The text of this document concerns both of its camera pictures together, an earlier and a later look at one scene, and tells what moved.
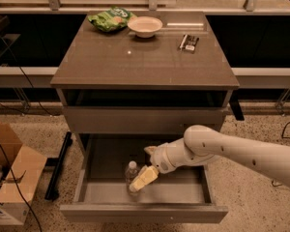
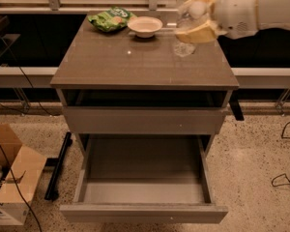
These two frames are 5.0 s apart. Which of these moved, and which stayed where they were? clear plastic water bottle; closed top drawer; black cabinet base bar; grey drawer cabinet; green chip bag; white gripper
Moved: white gripper; clear plastic water bottle
Stayed: black cabinet base bar; green chip bag; closed top drawer; grey drawer cabinet
